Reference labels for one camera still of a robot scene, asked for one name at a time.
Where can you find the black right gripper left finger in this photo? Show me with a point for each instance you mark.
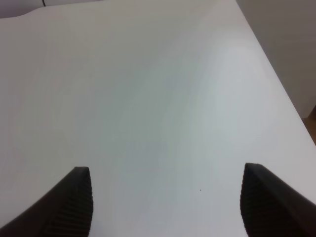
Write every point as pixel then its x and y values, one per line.
pixel 65 211

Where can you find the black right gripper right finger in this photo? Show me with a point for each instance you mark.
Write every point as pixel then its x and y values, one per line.
pixel 271 208

